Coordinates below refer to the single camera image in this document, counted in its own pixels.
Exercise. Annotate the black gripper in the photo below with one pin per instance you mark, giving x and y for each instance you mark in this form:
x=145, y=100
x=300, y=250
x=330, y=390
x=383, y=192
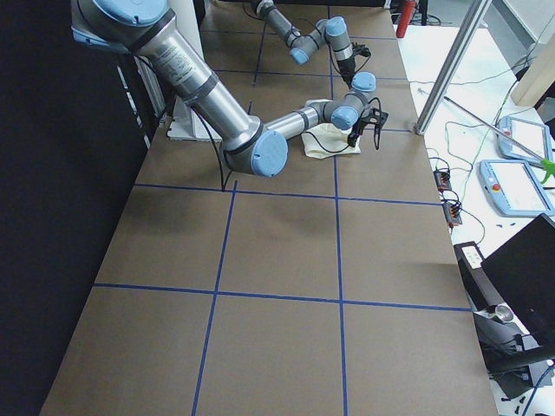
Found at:
x=347, y=68
x=359, y=125

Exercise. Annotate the cream long-sleeve cat shirt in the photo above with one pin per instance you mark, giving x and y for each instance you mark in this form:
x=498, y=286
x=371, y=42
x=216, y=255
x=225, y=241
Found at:
x=325, y=140

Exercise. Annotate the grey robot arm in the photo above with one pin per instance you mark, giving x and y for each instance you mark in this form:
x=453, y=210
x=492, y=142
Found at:
x=149, y=29
x=329, y=33

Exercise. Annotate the red fire extinguisher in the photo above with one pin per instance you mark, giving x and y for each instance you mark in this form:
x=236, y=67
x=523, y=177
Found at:
x=407, y=11

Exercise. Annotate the orange connector block far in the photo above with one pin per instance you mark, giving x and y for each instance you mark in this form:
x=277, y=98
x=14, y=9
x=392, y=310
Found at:
x=442, y=179

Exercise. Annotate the orange connector block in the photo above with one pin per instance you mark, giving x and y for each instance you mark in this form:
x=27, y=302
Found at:
x=442, y=179
x=451, y=211

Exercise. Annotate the orange connector block near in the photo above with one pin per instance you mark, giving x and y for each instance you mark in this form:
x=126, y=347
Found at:
x=451, y=211

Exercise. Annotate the metal reacher grabber stick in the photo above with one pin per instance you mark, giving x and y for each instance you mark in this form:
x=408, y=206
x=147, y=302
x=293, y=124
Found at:
x=546, y=164

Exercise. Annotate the near blue teach pendant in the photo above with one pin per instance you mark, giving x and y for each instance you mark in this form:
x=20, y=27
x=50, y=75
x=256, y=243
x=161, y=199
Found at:
x=513, y=189

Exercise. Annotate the blue teach pendant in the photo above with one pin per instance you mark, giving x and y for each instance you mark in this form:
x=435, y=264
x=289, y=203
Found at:
x=513, y=189
x=533, y=135

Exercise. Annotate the far blue teach pendant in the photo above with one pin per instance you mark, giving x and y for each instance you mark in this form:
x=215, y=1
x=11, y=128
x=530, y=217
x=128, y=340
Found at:
x=533, y=135

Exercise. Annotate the black box white label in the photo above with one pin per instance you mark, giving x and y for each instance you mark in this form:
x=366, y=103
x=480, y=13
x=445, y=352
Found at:
x=484, y=298

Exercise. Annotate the black monitor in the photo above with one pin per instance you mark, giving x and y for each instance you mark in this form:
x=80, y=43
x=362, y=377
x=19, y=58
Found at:
x=522, y=271

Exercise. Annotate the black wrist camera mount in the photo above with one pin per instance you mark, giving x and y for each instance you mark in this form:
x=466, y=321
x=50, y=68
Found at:
x=377, y=118
x=360, y=49

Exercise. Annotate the grey aluminium frame post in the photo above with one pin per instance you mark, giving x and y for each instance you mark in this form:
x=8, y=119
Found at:
x=465, y=34

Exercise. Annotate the white pedestal mounting base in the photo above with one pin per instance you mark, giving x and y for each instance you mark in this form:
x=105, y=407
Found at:
x=186, y=125

